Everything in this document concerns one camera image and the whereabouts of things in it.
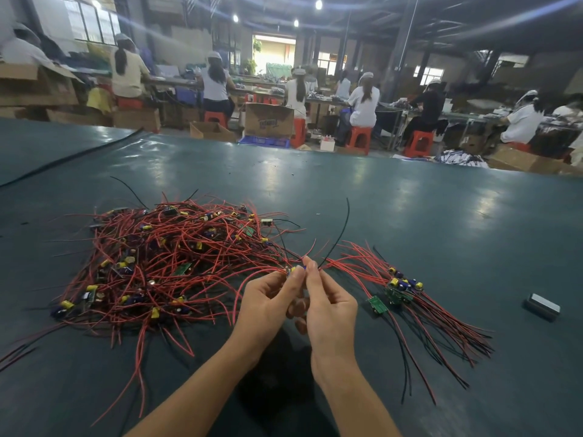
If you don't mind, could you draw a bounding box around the person's right hand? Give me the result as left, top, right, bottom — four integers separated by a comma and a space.
293, 256, 360, 383

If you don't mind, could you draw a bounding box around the person's left hand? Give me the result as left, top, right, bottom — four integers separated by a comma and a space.
228, 265, 308, 365

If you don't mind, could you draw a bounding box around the red wire with yellow connector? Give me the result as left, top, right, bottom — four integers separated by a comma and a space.
278, 197, 352, 310

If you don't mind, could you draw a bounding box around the yellow sack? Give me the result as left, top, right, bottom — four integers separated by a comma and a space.
86, 86, 116, 113

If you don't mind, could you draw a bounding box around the pile of red-wired boards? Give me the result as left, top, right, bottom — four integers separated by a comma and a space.
0, 191, 315, 424

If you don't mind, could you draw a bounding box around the dark green table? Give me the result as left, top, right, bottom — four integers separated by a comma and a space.
0, 118, 583, 437

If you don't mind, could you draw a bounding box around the small black grey block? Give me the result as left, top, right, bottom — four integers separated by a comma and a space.
523, 293, 562, 322

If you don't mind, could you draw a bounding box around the blue plastic crate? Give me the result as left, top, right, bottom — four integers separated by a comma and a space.
239, 135, 293, 148

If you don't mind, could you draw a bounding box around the grid window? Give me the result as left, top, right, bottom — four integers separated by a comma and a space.
66, 0, 121, 44

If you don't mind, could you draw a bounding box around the person's left forearm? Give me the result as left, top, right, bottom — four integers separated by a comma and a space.
126, 345, 265, 437

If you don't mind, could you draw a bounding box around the heap of black white items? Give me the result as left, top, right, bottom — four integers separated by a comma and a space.
437, 150, 490, 168

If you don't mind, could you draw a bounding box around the sorted bundle of wired boards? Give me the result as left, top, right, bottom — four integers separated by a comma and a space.
326, 241, 495, 406

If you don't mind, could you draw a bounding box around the large open cardboard box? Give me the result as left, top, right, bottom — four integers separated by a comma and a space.
0, 63, 81, 107

